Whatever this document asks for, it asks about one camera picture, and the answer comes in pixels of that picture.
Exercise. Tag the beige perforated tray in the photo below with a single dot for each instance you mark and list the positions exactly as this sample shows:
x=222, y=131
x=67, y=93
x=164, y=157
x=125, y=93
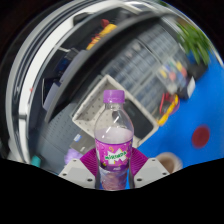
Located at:
x=88, y=111

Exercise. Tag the green potted plant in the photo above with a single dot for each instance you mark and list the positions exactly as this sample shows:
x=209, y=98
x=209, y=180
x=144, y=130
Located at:
x=195, y=41

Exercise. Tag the clear box of coloured parts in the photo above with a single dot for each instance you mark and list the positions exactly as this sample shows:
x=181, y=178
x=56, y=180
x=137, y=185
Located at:
x=173, y=74

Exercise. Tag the flat round red coaster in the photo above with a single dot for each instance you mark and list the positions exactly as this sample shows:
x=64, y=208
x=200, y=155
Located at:
x=200, y=136

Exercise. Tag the grey small-parts drawer cabinet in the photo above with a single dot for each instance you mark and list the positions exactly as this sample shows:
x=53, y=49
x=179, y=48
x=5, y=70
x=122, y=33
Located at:
x=156, y=46
x=133, y=71

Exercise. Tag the purple-labelled clear drink bottle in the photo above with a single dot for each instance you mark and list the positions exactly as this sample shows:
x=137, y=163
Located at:
x=114, y=146

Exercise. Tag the grey wall shelf unit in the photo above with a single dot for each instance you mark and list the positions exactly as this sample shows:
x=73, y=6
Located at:
x=76, y=66

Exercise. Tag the teal wall-mounted device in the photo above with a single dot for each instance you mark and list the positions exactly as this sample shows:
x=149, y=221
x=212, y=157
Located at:
x=36, y=161

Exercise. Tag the dark grey flat box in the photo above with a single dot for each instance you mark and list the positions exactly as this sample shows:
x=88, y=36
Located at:
x=81, y=141

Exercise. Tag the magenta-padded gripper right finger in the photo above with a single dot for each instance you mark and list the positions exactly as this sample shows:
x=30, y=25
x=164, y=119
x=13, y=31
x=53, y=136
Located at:
x=150, y=171

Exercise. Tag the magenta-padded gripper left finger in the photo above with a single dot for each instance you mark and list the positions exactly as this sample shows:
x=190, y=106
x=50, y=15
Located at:
x=77, y=171

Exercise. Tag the yellow and red hand tool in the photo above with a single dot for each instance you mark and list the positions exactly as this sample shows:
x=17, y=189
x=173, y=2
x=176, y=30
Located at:
x=168, y=111

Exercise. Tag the black box with white label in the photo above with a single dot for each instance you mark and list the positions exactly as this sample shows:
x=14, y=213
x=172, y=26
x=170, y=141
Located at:
x=189, y=87

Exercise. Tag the beige patterned ceramic cup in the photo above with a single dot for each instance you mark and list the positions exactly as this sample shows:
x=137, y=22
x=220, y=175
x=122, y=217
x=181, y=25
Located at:
x=168, y=162

